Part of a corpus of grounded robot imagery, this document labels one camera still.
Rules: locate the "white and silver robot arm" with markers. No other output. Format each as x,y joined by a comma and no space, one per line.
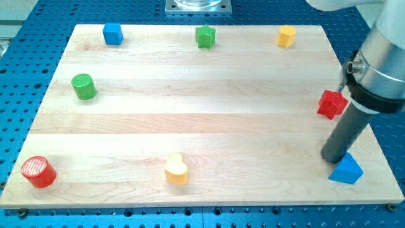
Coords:
374,74

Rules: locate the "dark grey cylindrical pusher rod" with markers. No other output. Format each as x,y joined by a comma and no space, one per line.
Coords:
353,121

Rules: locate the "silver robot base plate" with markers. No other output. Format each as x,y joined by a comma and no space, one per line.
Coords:
198,6

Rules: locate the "green cylinder block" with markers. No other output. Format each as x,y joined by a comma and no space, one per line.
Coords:
83,86

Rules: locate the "light wooden board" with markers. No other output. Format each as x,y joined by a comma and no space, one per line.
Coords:
243,114

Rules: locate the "yellow hexagon block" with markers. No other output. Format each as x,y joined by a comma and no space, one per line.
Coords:
286,36

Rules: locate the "blue cube block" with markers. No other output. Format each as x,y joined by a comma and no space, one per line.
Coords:
112,33

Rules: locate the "blue triangle block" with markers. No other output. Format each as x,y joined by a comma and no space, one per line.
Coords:
347,171

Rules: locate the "yellow heart block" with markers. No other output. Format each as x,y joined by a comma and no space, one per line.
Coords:
176,171

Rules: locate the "red cylinder block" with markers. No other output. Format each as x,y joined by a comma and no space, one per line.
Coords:
38,171

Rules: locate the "red star block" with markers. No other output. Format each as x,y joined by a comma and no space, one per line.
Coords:
332,104

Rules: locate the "green star block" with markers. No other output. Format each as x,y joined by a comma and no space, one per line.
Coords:
205,36

